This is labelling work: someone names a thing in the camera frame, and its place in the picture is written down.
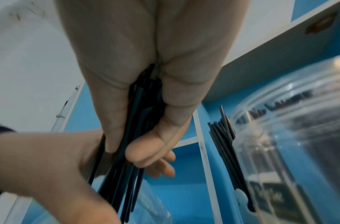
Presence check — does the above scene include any white shelf board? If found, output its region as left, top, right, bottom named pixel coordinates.
left=202, top=0, right=340, bottom=104

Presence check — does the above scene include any person's right hand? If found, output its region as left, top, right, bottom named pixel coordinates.
left=56, top=0, right=250, bottom=169

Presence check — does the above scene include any person's left hand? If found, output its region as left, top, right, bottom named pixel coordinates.
left=38, top=128, right=176, bottom=224

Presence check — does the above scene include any blue tray with white dividers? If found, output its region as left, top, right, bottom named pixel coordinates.
left=0, top=83, right=340, bottom=224

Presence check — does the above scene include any brown round knob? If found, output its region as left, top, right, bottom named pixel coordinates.
left=305, top=12, right=339, bottom=35

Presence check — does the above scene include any large clear plastic jar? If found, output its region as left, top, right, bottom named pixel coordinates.
left=230, top=54, right=340, bottom=224

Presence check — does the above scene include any bundle of black sticks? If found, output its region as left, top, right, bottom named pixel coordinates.
left=207, top=105, right=257, bottom=213
left=87, top=63, right=162, bottom=224

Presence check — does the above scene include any person's left forearm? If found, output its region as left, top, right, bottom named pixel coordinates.
left=0, top=131, right=76, bottom=204

